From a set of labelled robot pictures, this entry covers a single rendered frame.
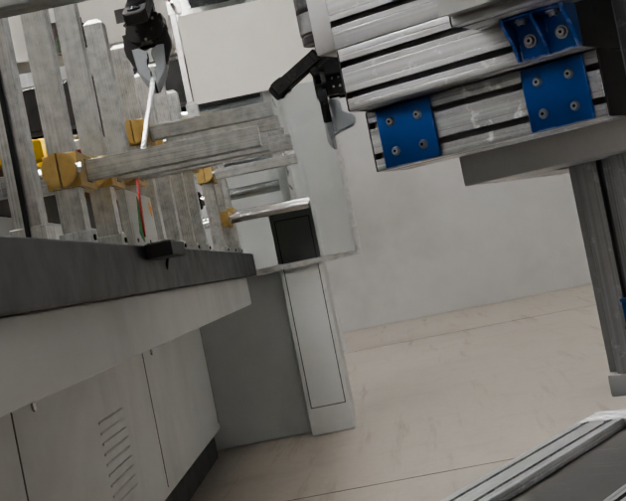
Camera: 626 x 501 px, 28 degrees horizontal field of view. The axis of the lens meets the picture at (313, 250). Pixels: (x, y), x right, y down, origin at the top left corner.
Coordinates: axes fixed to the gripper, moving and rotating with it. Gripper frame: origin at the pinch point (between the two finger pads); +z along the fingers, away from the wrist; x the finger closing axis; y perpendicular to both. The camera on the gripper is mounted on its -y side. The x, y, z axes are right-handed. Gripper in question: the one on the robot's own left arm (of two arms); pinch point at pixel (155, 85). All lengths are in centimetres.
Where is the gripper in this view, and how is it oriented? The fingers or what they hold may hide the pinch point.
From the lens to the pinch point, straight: 241.6
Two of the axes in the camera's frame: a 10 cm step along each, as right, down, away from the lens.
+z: 2.0, 9.8, -0.2
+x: -9.8, 2.0, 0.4
